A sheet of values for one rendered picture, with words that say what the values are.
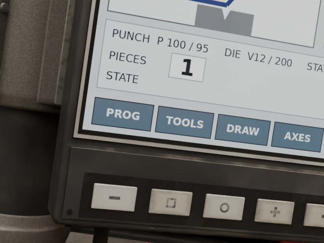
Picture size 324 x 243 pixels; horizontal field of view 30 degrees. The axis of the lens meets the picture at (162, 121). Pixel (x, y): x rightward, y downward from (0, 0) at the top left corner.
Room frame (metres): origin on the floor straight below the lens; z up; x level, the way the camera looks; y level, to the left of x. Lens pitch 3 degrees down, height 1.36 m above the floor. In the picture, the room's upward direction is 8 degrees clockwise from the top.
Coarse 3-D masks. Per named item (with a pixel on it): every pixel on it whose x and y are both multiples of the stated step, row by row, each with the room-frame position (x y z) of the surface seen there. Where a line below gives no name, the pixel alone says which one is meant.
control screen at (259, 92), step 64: (128, 0) 0.50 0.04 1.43; (192, 0) 0.52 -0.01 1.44; (256, 0) 0.54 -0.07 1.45; (320, 0) 0.55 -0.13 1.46; (128, 64) 0.50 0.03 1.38; (256, 64) 0.54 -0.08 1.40; (320, 64) 0.56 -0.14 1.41; (128, 128) 0.51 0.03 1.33; (192, 128) 0.52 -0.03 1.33; (256, 128) 0.54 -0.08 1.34; (320, 128) 0.56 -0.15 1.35
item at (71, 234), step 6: (72, 234) 1.46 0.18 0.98; (78, 234) 1.47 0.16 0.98; (84, 234) 1.48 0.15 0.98; (90, 234) 1.48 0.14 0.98; (72, 240) 1.41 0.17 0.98; (78, 240) 1.41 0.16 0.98; (84, 240) 1.42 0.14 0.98; (90, 240) 1.43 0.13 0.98; (108, 240) 1.45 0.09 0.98; (114, 240) 1.46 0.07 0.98; (120, 240) 1.47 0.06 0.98; (126, 240) 1.48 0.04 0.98; (132, 240) 1.49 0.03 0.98
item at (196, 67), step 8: (176, 56) 0.52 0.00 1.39; (184, 56) 0.52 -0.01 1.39; (192, 56) 0.52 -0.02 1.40; (176, 64) 0.52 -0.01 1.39; (184, 64) 0.52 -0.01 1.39; (192, 64) 0.52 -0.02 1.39; (200, 64) 0.52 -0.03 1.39; (176, 72) 0.52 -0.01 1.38; (184, 72) 0.52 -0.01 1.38; (192, 72) 0.52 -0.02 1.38; (200, 72) 0.52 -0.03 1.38; (192, 80) 0.52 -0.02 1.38; (200, 80) 0.52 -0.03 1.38
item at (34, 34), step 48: (0, 0) 0.58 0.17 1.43; (48, 0) 0.59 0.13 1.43; (0, 48) 0.59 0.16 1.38; (48, 48) 0.59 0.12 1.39; (0, 96) 0.59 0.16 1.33; (48, 96) 0.59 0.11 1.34; (0, 144) 0.60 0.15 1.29; (48, 144) 0.61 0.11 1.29; (0, 192) 0.60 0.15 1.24; (48, 192) 0.62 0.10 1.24; (0, 240) 0.59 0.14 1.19; (48, 240) 0.61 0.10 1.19
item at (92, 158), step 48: (96, 0) 0.50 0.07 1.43; (96, 144) 0.50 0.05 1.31; (144, 144) 0.51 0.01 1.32; (192, 144) 0.52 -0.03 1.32; (96, 192) 0.50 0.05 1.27; (144, 192) 0.51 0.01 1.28; (192, 192) 0.52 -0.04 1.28; (240, 192) 0.54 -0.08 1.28; (288, 192) 0.55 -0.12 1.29; (288, 240) 0.56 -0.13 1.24
